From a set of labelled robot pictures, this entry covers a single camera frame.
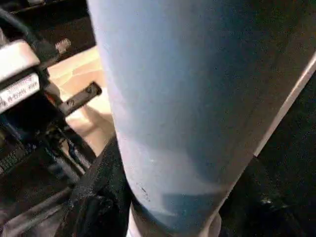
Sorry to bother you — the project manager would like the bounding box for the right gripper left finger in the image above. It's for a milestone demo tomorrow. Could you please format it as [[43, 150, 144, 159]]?
[[66, 134, 134, 237]]

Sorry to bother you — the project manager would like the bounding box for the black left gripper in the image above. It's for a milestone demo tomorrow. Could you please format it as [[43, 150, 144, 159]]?
[[0, 66, 103, 185]]

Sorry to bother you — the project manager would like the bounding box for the white plastic table top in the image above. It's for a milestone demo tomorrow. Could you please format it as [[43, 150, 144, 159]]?
[[46, 45, 119, 159]]

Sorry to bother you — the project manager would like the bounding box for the black left camera cable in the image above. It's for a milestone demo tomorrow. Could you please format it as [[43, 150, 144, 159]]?
[[0, 6, 62, 60]]

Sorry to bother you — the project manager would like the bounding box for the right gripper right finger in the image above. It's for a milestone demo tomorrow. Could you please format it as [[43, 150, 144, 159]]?
[[218, 158, 316, 237]]

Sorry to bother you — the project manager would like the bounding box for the white plastic table leg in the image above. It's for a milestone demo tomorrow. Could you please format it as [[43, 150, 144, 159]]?
[[86, 0, 316, 237]]

